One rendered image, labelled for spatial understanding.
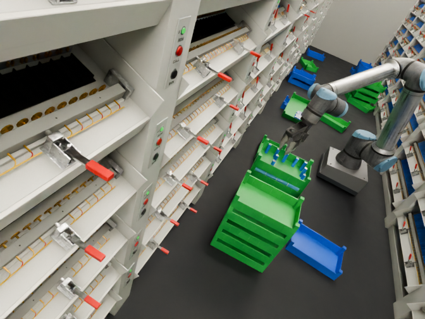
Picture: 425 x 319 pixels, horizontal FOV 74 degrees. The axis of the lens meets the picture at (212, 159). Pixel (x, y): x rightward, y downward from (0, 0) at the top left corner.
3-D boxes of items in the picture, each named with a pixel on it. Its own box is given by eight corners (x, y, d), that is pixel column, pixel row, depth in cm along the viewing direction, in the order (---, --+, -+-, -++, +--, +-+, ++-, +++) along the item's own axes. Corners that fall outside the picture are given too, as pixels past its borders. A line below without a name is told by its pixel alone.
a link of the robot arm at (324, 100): (342, 98, 135) (331, 92, 129) (325, 119, 141) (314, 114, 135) (329, 89, 142) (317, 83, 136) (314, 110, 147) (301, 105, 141)
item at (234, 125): (247, 115, 200) (261, 103, 191) (213, 157, 153) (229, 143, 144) (227, 94, 198) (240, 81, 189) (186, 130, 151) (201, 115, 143)
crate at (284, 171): (307, 169, 167) (314, 160, 162) (303, 190, 151) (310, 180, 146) (260, 147, 170) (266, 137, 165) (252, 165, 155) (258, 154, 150)
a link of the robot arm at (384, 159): (373, 156, 210) (423, 57, 160) (392, 171, 199) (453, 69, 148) (357, 161, 206) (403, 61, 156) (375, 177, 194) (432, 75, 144)
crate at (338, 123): (346, 127, 309) (351, 121, 304) (341, 133, 294) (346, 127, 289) (322, 113, 319) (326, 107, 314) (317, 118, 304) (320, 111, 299)
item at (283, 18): (285, 28, 162) (305, 8, 154) (255, 49, 116) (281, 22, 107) (261, 2, 160) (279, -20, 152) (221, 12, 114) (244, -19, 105)
